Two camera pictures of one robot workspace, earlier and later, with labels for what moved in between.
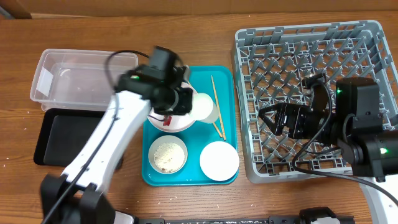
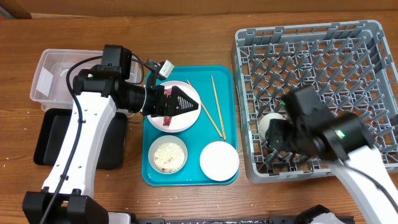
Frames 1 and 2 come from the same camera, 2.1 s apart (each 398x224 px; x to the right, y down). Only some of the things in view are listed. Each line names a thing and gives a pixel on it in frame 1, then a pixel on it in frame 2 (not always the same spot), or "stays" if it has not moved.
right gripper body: [305, 124] -> [288, 137]
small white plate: [219, 161] stays
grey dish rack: [270, 65] stays
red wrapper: [166, 119] stays
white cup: [204, 109] -> [264, 122]
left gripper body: [176, 101] stays
